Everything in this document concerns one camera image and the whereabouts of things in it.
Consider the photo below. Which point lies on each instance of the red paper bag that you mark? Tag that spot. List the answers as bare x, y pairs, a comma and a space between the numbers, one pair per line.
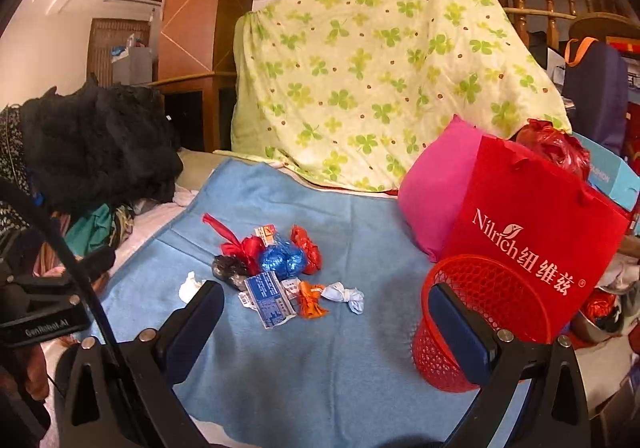
530, 218

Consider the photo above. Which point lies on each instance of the orange wad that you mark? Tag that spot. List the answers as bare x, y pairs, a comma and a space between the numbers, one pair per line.
311, 303

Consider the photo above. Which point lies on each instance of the light blue blanket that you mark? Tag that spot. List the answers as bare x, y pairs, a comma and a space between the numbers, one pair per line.
310, 368

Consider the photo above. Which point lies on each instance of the metal basin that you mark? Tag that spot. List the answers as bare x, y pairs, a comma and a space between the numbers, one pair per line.
595, 330

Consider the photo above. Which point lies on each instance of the red plastic bag wad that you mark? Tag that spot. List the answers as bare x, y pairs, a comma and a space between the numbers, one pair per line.
245, 250

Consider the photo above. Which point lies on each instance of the round woven tray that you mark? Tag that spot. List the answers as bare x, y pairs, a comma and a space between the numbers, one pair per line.
605, 25

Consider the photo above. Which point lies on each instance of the blue foil wad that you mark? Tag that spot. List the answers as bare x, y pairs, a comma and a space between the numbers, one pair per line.
282, 258

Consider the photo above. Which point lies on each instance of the blue and white packet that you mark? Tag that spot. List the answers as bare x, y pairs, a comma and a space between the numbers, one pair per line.
267, 300

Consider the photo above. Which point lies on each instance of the red mesh plastic basket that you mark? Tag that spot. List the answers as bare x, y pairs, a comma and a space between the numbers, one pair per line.
500, 293

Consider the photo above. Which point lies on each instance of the white tissue wad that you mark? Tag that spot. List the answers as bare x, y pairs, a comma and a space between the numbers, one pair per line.
190, 285

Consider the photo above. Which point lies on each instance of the black fluffy garment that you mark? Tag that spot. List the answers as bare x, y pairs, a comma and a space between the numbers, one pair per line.
100, 147

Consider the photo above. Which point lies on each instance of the clover print blanket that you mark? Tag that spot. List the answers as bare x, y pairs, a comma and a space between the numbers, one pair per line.
375, 67

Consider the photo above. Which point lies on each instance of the black wad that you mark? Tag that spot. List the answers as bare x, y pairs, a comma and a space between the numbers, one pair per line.
227, 268

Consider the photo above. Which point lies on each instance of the wooden cabinet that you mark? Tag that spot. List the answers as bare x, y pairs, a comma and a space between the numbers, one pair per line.
190, 112

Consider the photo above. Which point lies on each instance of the grey refrigerator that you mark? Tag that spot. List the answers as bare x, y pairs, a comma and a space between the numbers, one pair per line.
131, 65

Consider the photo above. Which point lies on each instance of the light blue cardboard box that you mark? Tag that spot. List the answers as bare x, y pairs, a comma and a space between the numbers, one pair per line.
612, 177

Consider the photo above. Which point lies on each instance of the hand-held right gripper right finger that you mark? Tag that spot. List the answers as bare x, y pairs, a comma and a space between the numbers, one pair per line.
457, 328

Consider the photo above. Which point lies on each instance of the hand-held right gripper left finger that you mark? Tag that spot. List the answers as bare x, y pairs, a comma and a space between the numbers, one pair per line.
192, 328

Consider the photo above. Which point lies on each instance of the large red plastic bag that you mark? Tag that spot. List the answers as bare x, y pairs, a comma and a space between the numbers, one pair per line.
555, 147

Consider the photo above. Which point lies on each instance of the brown wooden pillar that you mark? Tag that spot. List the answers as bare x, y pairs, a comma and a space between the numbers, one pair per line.
205, 2

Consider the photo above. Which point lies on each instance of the white knotted plastic bag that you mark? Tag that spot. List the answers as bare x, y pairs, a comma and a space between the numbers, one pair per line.
347, 298

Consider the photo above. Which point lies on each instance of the pink pillow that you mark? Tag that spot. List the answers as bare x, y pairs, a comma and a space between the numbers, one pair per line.
430, 198

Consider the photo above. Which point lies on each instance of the small orange white box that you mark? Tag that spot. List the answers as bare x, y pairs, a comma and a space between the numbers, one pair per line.
264, 233

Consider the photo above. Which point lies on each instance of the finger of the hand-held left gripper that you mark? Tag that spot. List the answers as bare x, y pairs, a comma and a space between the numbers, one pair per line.
102, 260

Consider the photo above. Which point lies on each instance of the red-orange wad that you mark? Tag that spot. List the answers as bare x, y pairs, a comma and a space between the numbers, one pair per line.
306, 248

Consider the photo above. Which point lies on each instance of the teal cloth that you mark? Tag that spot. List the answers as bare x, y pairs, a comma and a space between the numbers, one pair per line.
95, 233

